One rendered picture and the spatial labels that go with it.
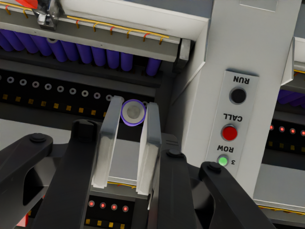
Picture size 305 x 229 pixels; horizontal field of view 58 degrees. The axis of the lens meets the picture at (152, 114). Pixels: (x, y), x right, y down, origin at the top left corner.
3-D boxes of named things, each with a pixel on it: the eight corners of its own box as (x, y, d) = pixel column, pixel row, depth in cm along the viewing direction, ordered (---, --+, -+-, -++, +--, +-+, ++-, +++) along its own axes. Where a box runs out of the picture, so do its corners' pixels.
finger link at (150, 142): (146, 140, 13) (162, 142, 13) (148, 101, 19) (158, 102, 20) (135, 194, 14) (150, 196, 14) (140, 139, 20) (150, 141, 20)
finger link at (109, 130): (105, 190, 14) (90, 187, 14) (116, 135, 20) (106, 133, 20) (115, 134, 13) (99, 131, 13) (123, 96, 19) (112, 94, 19)
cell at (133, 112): (145, 115, 25) (152, 110, 19) (133, 130, 25) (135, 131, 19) (130, 102, 25) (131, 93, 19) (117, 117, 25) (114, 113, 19)
